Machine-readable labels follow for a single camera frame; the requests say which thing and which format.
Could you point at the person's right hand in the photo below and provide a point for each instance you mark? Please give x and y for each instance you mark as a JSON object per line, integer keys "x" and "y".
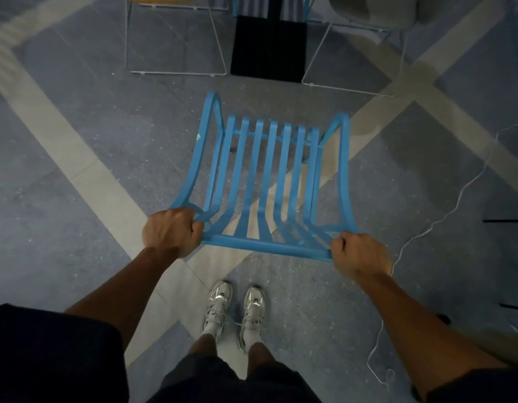
{"x": 361, "y": 256}

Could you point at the person's left hand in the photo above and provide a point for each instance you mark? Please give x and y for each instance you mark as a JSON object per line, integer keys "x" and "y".
{"x": 173, "y": 232}

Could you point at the blue slatted chair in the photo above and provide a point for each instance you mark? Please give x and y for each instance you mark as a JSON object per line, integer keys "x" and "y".
{"x": 263, "y": 244}

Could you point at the person's left forearm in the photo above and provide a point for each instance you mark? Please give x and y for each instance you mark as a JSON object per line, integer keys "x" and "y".
{"x": 124, "y": 289}

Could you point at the person's right forearm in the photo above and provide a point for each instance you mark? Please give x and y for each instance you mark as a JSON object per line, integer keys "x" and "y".
{"x": 418, "y": 327}

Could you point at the person's left silver sneaker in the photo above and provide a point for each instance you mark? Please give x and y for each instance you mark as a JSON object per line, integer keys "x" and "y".
{"x": 218, "y": 304}

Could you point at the person's silver sneaker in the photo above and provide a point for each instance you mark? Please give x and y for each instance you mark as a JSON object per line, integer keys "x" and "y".
{"x": 253, "y": 310}
{"x": 218, "y": 304}

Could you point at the person's right silver sneaker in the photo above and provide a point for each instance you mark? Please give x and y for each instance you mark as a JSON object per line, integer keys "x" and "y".
{"x": 253, "y": 310}

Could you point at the person's left leg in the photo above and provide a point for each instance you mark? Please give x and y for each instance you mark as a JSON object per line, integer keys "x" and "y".
{"x": 202, "y": 346}

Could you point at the person's leg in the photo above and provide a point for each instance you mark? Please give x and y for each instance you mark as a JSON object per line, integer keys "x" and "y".
{"x": 202, "y": 346}
{"x": 261, "y": 358}

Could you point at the person's right leg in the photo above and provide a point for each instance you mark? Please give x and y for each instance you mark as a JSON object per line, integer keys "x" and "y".
{"x": 261, "y": 358}

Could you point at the grey shell chair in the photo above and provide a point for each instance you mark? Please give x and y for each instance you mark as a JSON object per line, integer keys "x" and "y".
{"x": 376, "y": 10}

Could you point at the white sock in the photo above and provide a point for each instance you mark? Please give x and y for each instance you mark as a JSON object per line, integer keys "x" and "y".
{"x": 252, "y": 339}
{"x": 210, "y": 330}

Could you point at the black shorts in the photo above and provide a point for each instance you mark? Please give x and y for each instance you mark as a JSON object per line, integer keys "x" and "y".
{"x": 225, "y": 381}

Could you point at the black shirt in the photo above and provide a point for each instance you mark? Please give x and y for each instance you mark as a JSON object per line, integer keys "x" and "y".
{"x": 53, "y": 356}

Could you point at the white table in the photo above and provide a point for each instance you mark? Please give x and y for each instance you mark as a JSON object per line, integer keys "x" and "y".
{"x": 267, "y": 50}

